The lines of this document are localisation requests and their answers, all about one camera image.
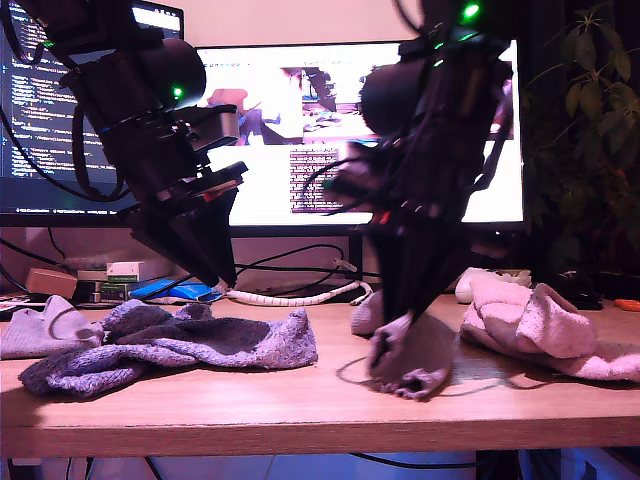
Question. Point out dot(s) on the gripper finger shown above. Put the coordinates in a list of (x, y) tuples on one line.
[(445, 260), (400, 270)]

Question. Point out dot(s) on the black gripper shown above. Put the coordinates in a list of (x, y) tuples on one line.
[(155, 160)]

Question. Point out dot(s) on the grey ribbed sock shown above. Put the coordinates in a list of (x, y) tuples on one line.
[(45, 335), (420, 350)]

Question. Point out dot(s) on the pink fluffy sock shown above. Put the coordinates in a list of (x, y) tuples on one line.
[(550, 325), (615, 365)]

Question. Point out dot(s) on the blue knitted sock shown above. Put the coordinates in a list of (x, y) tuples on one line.
[(290, 345), (75, 372)]

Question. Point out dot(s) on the white game controller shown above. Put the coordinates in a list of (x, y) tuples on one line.
[(462, 290)]

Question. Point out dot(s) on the black monitor stand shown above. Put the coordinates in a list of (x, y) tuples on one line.
[(355, 255)]

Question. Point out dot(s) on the bright screen monitor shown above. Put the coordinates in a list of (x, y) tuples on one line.
[(260, 200)]

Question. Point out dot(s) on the blue plastic packet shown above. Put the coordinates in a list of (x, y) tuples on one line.
[(185, 291)]

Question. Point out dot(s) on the white box green label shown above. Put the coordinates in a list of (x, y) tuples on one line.
[(150, 270)]

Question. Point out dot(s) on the small green label box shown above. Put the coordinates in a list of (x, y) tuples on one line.
[(117, 289)]

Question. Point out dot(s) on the pale grey flat object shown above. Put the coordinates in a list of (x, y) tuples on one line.
[(95, 261)]

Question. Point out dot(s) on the flat white box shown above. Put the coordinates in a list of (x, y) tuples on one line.
[(92, 276)]

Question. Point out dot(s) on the black wallet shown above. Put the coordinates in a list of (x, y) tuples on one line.
[(585, 304)]

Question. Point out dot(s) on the orange object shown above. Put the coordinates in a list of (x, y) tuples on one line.
[(627, 305)]

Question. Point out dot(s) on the black flat device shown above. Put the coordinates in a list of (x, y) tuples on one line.
[(10, 307)]

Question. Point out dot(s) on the dark code screen monitor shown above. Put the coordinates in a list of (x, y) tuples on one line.
[(160, 22)]

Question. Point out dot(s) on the green leafy houseplant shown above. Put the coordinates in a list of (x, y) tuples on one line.
[(582, 95)]

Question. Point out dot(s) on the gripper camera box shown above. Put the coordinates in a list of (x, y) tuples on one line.
[(220, 125), (357, 165)]

